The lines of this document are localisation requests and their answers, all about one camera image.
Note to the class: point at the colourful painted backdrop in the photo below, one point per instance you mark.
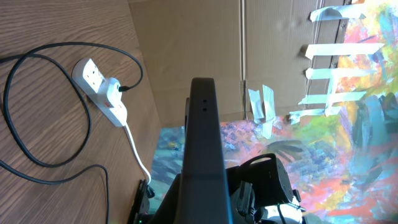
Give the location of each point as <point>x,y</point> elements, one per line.
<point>344,165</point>

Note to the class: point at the white charger adapter plug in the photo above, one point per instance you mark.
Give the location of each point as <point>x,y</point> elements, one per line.
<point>109,95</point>

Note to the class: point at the Samsung Galaxy smartphone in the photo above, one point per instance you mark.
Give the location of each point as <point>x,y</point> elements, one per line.
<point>203,194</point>

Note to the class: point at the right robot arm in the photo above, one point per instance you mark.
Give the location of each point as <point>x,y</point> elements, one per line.
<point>261,192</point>

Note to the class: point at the white power strip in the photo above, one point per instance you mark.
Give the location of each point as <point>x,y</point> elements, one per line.
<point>88,77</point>

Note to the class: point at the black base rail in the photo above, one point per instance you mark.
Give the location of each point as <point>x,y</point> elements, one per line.
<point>139,213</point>

